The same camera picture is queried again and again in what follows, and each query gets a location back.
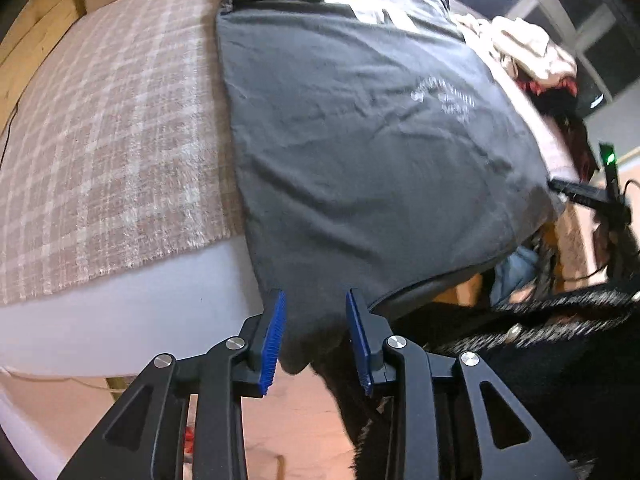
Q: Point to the grey daisy print t-shirt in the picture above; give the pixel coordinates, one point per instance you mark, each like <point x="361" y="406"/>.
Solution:
<point x="375" y="160"/>

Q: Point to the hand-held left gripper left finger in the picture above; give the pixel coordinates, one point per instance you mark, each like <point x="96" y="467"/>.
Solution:
<point x="274" y="345"/>

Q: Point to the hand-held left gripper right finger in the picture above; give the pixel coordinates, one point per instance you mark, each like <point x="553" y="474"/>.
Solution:
<point x="359" y="340"/>

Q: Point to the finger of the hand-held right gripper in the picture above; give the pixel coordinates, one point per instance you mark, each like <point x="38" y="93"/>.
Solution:
<point x="580" y="192"/>

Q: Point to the pine wooden panel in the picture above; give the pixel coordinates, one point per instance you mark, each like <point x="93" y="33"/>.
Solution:
<point x="45" y="15"/>

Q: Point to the red cloth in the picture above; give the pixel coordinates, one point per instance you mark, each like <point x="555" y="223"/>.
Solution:
<point x="545" y="85"/>

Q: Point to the black garment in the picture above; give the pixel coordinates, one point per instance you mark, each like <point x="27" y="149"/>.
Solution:
<point x="585" y="100"/>

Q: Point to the white mattress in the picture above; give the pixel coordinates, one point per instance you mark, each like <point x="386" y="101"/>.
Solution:
<point x="125" y="330"/>

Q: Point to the plaid beige blanket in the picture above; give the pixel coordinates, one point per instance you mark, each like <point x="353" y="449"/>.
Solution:
<point x="110" y="135"/>

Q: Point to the person's black fuzzy sweater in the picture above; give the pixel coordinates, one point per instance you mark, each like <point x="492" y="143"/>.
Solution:
<point x="525" y="400"/>

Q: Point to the beige clothes pile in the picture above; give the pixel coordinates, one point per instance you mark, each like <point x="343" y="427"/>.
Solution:
<point x="520" y="45"/>

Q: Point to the blue denim cloth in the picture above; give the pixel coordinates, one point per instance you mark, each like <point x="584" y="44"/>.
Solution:
<point x="515" y="270"/>

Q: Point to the large dark window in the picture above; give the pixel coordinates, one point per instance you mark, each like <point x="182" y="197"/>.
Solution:
<point x="590" y="10"/>

